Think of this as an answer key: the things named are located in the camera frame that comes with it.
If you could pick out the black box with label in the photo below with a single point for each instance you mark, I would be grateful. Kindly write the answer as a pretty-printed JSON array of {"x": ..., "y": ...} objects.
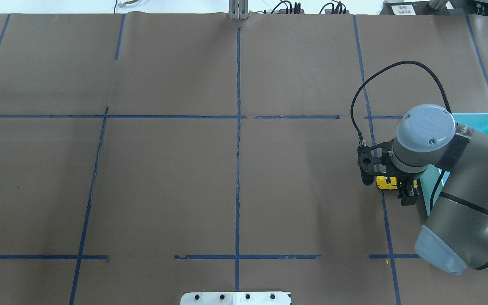
[{"x": 399, "y": 8}]

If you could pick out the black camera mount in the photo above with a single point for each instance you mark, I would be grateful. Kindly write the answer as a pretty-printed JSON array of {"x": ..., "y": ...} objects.
[{"x": 375, "y": 161}]

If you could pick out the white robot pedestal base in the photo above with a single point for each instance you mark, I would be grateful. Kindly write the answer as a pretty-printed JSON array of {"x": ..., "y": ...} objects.
[{"x": 237, "y": 298}]

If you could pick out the aluminium frame post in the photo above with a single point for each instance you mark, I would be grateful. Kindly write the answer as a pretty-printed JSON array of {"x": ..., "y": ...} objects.
[{"x": 238, "y": 9}]

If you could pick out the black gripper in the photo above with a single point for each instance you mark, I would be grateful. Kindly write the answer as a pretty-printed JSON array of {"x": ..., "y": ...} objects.
[{"x": 406, "y": 177}]

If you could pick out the yellow beetle toy car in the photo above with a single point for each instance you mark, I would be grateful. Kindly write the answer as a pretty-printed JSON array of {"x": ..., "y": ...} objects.
[{"x": 386, "y": 183}]

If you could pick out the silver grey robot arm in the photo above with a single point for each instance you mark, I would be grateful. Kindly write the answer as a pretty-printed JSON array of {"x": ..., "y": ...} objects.
[{"x": 455, "y": 234}]

